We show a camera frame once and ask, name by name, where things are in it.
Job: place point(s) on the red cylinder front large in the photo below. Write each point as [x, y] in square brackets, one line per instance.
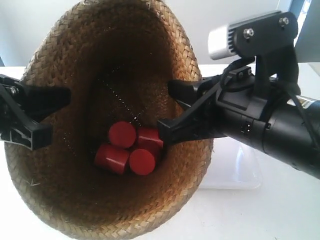
[112, 158]

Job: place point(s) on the white rectangular plastic tray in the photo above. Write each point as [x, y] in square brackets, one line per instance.
[233, 166]

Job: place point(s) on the red cylinder left small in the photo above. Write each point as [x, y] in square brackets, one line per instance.
[142, 162]

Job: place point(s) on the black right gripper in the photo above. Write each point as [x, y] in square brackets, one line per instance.
[234, 104]

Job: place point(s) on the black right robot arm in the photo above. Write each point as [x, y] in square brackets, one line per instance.
[283, 125]

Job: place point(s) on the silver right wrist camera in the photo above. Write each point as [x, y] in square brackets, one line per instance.
[269, 36]

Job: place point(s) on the red cylinder right small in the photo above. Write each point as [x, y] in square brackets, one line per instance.
[149, 137]

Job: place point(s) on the red cylinder large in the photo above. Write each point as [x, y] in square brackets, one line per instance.
[122, 134]
[112, 158]

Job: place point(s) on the brown woven wicker basket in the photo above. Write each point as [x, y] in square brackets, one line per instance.
[107, 175]

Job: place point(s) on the red cylinder small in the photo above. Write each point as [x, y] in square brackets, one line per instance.
[142, 162]
[149, 137]

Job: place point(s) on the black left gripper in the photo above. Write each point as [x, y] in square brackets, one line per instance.
[23, 106]

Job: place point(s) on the red cylinder upper large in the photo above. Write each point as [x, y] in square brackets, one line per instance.
[122, 134]

